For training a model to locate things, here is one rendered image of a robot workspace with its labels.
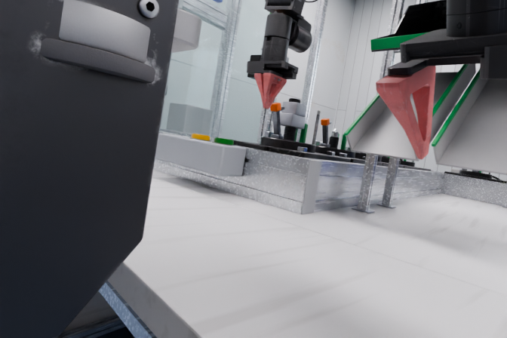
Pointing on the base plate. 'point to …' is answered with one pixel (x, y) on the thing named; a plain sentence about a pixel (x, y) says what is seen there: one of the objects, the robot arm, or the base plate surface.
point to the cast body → (293, 114)
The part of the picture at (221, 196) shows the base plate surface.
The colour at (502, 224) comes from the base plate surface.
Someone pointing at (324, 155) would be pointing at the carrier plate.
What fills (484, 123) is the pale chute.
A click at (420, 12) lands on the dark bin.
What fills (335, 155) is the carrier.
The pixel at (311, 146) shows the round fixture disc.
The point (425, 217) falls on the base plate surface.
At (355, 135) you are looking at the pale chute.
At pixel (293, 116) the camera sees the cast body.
